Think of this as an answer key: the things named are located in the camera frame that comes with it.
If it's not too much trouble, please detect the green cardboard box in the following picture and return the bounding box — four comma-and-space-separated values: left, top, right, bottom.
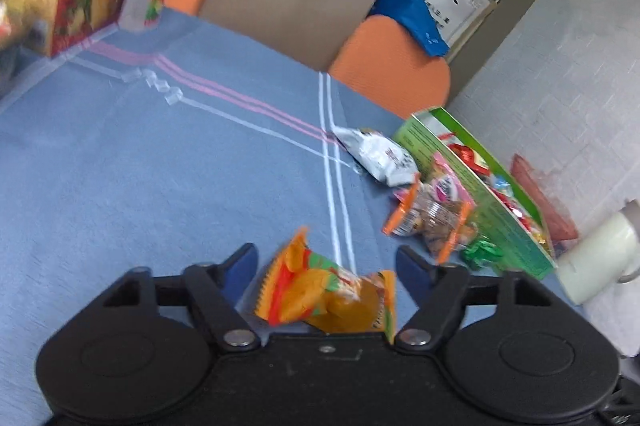
394, 108, 556, 280

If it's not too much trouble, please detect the orange clear nut packet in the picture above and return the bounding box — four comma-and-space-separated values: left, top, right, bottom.
383, 152, 478, 264

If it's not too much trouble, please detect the blue tablecloth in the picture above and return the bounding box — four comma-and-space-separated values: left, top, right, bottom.
0, 4, 591, 426

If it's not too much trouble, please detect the white thermos jug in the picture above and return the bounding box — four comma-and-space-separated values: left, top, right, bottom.
555, 200, 639, 305

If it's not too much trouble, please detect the white snack packet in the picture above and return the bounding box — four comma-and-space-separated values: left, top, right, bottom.
332, 126, 419, 188

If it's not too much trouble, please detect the blue plastic bag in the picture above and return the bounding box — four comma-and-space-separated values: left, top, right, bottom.
368, 0, 449, 58

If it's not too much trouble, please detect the orange snack packet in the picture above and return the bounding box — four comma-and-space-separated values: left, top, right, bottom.
255, 227, 396, 342

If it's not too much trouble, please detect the green foil candy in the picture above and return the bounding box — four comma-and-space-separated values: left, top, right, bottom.
459, 235, 503, 271

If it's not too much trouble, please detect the right orange chair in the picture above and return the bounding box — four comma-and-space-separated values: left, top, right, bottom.
329, 16, 451, 118

